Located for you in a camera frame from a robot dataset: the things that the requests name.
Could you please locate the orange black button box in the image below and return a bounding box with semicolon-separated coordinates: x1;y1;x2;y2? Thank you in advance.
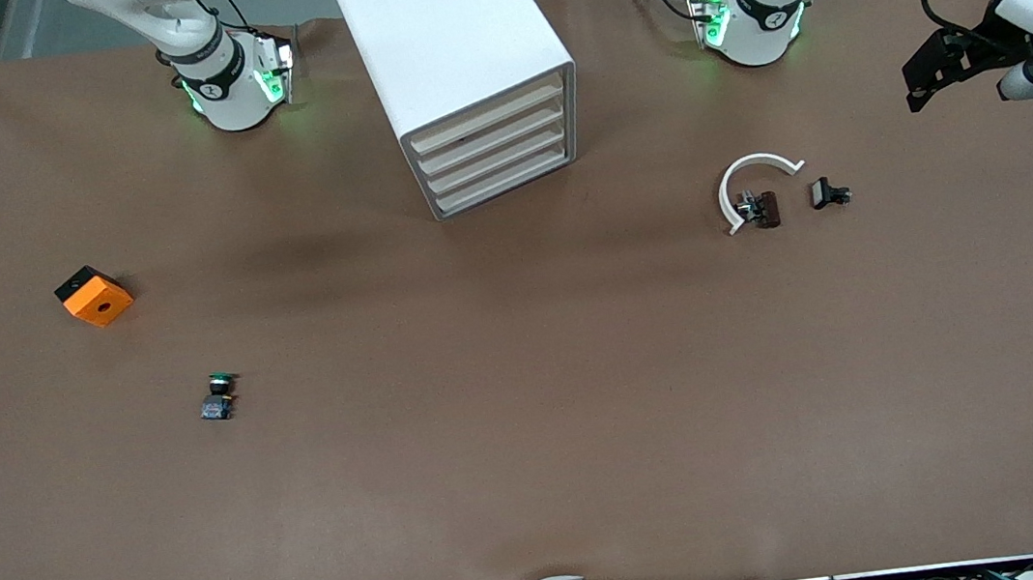
52;261;137;334

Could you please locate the green push button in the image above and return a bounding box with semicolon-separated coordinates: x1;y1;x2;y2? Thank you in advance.
195;369;244;424

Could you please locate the black small component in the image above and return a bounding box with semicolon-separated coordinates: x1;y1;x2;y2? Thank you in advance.
809;174;855;212

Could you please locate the brown metal small component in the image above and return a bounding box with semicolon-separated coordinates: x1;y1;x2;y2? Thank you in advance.
732;188;783;234

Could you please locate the white curved clamp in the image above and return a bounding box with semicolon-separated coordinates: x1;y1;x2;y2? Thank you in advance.
714;148;813;237

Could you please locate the brown table cover sheet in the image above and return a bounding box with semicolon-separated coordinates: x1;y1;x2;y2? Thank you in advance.
0;0;1033;580

